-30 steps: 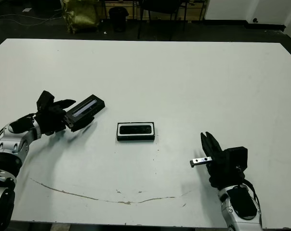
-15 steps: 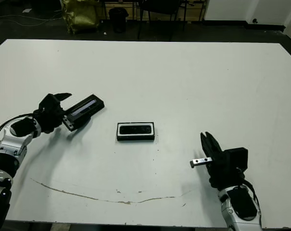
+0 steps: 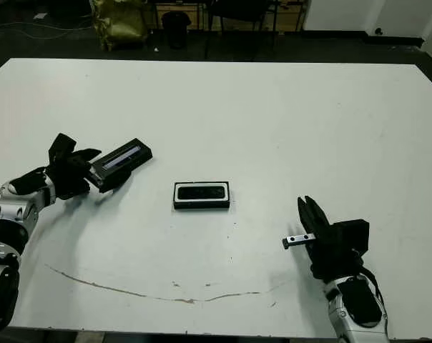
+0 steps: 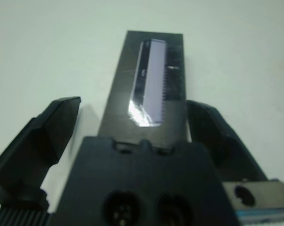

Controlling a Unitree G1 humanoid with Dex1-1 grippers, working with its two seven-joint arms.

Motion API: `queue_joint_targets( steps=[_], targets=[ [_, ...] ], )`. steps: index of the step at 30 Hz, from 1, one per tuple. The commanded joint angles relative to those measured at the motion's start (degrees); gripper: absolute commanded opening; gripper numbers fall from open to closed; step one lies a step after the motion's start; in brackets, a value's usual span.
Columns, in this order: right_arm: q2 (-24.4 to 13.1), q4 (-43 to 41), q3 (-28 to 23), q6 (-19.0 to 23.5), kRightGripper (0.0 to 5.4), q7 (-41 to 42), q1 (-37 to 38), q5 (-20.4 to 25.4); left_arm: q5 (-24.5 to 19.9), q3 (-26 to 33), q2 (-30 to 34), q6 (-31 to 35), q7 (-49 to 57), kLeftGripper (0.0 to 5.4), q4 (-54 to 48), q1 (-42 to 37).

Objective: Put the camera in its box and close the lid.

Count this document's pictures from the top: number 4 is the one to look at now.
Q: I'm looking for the black box lid with print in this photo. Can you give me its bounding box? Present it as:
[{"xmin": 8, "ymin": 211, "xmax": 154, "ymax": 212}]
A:
[{"xmin": 98, "ymin": 30, "xmax": 189, "ymax": 145}]

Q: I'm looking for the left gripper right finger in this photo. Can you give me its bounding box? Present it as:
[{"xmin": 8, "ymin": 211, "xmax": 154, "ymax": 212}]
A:
[{"xmin": 186, "ymin": 100, "xmax": 269, "ymax": 184}]

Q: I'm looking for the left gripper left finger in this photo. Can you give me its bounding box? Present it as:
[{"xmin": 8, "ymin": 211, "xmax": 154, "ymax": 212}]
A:
[{"xmin": 0, "ymin": 96, "xmax": 82, "ymax": 208}]

